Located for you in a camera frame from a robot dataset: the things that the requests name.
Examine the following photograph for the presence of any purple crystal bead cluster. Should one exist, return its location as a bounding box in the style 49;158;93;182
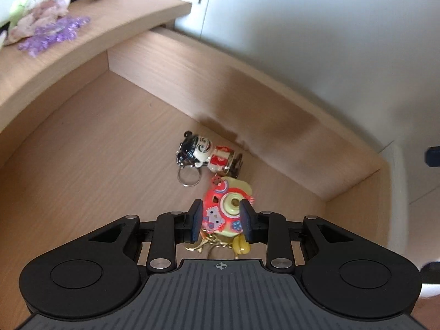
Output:
18;16;91;57

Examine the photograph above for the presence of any black-haired doll keychain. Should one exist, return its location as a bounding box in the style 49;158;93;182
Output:
175;130;242;187

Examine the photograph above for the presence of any pink white plush toy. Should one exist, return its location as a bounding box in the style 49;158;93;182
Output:
1;0;71;45

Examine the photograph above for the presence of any red yellow toy camera keychain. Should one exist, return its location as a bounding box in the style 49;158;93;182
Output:
186;175;254;259

